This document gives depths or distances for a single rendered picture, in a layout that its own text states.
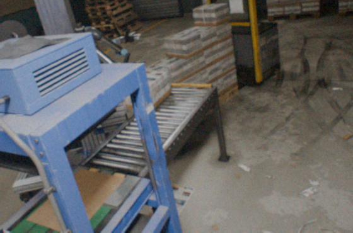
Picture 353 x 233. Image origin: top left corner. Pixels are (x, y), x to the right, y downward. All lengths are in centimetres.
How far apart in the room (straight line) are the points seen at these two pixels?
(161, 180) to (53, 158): 81
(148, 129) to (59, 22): 175
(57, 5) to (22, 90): 190
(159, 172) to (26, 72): 90
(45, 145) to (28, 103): 23
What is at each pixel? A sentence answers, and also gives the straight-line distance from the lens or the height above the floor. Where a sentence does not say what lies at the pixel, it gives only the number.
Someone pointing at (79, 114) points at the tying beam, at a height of 152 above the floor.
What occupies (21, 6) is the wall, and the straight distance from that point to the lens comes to 1067.
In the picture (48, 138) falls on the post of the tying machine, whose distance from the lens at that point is 118.
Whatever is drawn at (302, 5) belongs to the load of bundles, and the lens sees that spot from 839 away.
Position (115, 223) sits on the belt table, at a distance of 185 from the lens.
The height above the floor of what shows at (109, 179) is 80.
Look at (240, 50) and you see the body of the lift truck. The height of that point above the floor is 49.
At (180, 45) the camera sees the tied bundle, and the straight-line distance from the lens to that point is 388.
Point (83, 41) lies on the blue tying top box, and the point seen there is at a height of 173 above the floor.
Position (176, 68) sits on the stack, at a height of 78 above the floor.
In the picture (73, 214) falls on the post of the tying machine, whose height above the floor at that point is 120.
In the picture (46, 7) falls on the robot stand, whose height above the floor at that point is 179.
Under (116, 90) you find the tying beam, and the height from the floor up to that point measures 151.
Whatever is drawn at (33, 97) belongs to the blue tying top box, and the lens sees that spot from 135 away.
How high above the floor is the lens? 201
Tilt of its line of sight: 21 degrees down
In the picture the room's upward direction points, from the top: 12 degrees counter-clockwise
